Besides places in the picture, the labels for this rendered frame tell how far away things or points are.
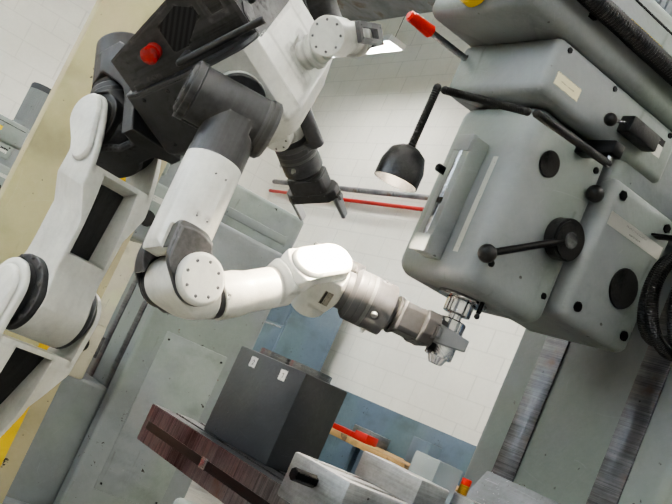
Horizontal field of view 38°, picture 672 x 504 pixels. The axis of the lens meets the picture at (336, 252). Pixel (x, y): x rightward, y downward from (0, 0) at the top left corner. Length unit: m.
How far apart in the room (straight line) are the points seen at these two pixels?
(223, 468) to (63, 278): 0.45
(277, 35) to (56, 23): 9.13
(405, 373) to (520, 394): 6.41
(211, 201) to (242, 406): 0.62
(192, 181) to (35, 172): 1.67
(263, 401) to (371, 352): 6.96
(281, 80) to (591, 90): 0.50
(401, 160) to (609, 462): 0.68
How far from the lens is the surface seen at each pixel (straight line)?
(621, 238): 1.72
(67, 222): 1.83
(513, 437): 1.97
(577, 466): 1.86
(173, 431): 2.00
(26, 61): 10.62
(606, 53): 1.66
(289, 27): 1.70
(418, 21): 1.68
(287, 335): 8.86
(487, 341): 7.84
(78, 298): 1.84
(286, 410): 1.85
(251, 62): 1.59
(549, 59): 1.59
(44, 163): 3.08
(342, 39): 1.61
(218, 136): 1.47
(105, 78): 1.95
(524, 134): 1.59
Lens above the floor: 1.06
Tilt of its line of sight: 8 degrees up
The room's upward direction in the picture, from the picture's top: 24 degrees clockwise
